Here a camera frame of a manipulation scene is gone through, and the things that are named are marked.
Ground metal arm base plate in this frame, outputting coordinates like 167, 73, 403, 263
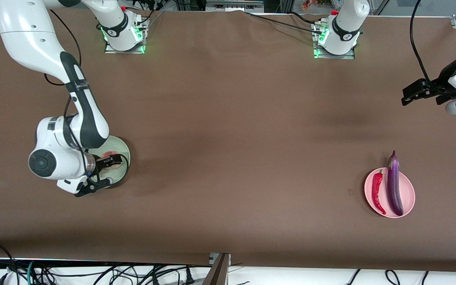
104, 18, 149, 54
312, 22, 356, 60

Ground metal camera post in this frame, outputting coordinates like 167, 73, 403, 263
203, 253, 232, 285

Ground brown table cover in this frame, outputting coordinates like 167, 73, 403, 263
0, 7, 456, 273

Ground thin black power cable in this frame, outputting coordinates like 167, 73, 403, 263
246, 11, 324, 35

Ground grey background device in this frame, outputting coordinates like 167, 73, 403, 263
205, 0, 265, 12

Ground pink round plate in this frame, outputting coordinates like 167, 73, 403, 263
364, 167, 416, 219

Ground pale green round plate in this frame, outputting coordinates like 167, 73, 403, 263
89, 136, 131, 189

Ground long purple eggplant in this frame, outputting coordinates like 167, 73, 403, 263
386, 150, 405, 217

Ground red chili pepper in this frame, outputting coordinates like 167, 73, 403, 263
372, 169, 387, 215

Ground yellow pink peach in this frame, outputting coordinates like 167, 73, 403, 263
103, 150, 122, 171

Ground orange background items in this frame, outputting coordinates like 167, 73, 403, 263
301, 0, 333, 11

